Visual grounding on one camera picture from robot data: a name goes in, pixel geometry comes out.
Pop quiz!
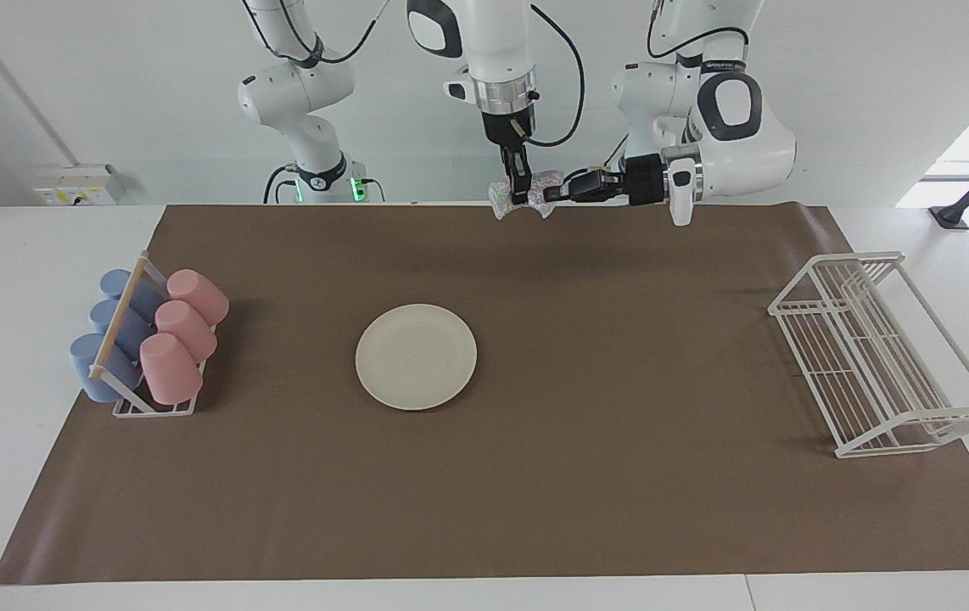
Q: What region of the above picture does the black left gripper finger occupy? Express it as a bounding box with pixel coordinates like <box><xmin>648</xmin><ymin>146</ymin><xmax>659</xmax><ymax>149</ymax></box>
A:
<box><xmin>565</xmin><ymin>169</ymin><xmax>628</xmax><ymax>192</ymax></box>
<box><xmin>542</xmin><ymin>182</ymin><xmax>626</xmax><ymax>205</ymax></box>

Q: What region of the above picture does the blue plastic cup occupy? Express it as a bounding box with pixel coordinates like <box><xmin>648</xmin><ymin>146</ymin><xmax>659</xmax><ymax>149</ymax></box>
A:
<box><xmin>68</xmin><ymin>332</ymin><xmax>143</xmax><ymax>404</ymax></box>
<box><xmin>89</xmin><ymin>298</ymin><xmax>156</xmax><ymax>362</ymax></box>
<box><xmin>98</xmin><ymin>268</ymin><xmax>166</xmax><ymax>325</ymax></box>

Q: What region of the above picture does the pink plastic cup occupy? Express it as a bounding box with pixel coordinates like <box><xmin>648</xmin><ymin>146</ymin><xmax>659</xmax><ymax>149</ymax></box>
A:
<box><xmin>138</xmin><ymin>332</ymin><xmax>204</xmax><ymax>406</ymax></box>
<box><xmin>154</xmin><ymin>300</ymin><xmax>219</xmax><ymax>364</ymax></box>
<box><xmin>165</xmin><ymin>268</ymin><xmax>230</xmax><ymax>328</ymax></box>

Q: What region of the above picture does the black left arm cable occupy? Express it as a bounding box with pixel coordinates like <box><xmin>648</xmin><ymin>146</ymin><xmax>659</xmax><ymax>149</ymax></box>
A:
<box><xmin>646</xmin><ymin>0</ymin><xmax>750</xmax><ymax>62</ymax></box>

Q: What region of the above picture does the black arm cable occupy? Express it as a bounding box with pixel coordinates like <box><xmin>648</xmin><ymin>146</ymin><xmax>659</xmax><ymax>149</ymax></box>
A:
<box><xmin>525</xmin><ymin>3</ymin><xmax>586</xmax><ymax>149</ymax></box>
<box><xmin>646</xmin><ymin>0</ymin><xmax>750</xmax><ymax>62</ymax></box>

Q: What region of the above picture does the cup rack with wooden rod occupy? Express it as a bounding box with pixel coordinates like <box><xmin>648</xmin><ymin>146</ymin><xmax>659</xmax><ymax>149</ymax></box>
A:
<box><xmin>87</xmin><ymin>250</ymin><xmax>216</xmax><ymax>418</ymax></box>

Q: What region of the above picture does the black right base cable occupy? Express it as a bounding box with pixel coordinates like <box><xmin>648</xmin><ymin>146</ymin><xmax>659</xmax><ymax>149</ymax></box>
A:
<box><xmin>262</xmin><ymin>164</ymin><xmax>299</xmax><ymax>205</ymax></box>

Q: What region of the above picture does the white wall outlet box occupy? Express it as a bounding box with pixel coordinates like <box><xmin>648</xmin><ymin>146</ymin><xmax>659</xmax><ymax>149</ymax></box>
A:
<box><xmin>32</xmin><ymin>165</ymin><xmax>122</xmax><ymax>207</ymax></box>

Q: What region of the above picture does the black base cable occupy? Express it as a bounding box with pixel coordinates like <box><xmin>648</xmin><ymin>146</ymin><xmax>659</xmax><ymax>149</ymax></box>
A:
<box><xmin>262</xmin><ymin>164</ymin><xmax>299</xmax><ymax>205</ymax></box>
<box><xmin>563</xmin><ymin>134</ymin><xmax>631</xmax><ymax>183</ymax></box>

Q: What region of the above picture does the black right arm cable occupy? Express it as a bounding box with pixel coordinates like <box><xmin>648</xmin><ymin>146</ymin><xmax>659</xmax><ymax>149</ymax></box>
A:
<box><xmin>525</xmin><ymin>3</ymin><xmax>586</xmax><ymax>149</ymax></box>

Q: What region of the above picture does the black left base cable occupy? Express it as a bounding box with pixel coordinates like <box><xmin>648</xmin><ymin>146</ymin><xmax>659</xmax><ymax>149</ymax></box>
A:
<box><xmin>563</xmin><ymin>134</ymin><xmax>631</xmax><ymax>183</ymax></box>

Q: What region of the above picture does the white wire dish rack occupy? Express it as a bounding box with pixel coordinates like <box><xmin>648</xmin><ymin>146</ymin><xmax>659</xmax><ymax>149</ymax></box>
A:
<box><xmin>767</xmin><ymin>250</ymin><xmax>969</xmax><ymax>460</ymax></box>

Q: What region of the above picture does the brown table mat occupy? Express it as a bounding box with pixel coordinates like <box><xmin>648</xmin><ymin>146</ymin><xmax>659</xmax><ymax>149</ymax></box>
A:
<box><xmin>0</xmin><ymin>202</ymin><xmax>969</xmax><ymax>586</ymax></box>

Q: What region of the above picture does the cream round plate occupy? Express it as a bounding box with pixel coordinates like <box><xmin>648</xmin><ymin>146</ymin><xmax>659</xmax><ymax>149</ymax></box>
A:
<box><xmin>355</xmin><ymin>303</ymin><xmax>479</xmax><ymax>412</ymax></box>

